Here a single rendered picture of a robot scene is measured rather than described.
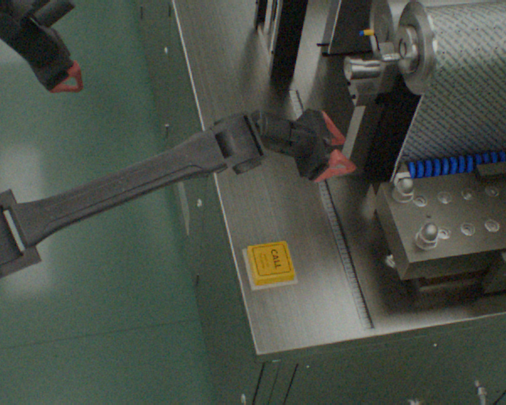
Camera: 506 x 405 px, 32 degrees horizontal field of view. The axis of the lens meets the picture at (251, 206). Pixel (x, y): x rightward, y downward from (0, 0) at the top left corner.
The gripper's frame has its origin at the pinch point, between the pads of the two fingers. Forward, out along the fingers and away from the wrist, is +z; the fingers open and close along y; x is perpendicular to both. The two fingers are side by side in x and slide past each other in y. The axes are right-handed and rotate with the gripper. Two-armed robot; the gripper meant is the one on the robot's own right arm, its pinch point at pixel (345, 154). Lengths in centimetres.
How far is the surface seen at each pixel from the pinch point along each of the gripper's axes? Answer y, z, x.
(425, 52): -1.3, -3.5, 23.4
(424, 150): 0.5, 13.0, 6.6
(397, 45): -7.5, -2.2, 18.7
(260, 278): 13.0, -6.5, -20.9
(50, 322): -33, 7, -120
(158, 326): -26, 32, -105
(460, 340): 25.7, 30.4, -12.5
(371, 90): -7.5, 1.1, 8.8
